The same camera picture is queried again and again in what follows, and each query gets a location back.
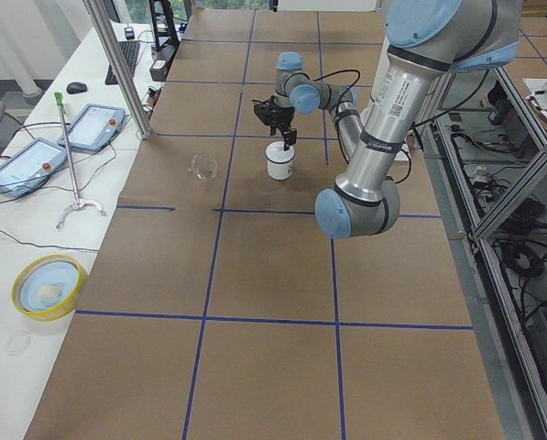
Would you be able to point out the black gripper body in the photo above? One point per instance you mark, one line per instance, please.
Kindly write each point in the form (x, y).
(282, 118)

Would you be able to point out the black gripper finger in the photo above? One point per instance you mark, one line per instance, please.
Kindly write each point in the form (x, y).
(289, 138)

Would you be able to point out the clear plastic funnel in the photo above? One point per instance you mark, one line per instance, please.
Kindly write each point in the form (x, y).
(203, 166)

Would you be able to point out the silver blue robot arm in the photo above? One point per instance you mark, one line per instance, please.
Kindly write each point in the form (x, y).
(426, 39)
(295, 92)

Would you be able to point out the white enamel mug blue rim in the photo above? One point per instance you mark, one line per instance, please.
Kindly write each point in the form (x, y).
(280, 172)

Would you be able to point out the black desktop computer box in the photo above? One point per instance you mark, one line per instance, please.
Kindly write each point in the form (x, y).
(161, 64)

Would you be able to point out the far blue teach pendant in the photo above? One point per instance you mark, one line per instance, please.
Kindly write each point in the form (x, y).
(95, 127)

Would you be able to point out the blue teach pendant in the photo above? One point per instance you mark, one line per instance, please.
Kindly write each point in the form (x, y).
(30, 168)
(95, 127)

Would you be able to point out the black computer mouse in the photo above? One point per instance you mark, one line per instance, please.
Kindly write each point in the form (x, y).
(76, 88)

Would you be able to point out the metal reacher grabber stick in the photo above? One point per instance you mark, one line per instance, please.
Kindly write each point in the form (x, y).
(78, 202)

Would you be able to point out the near blue teach pendant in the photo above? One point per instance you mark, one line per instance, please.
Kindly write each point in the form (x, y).
(30, 168)

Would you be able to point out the yellow tape roll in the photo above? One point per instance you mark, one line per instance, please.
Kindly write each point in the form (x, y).
(49, 288)

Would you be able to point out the clear plastic round lid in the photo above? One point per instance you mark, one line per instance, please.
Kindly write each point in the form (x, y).
(18, 343)

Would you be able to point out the aluminium frame post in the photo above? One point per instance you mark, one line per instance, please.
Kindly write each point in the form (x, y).
(106, 34)

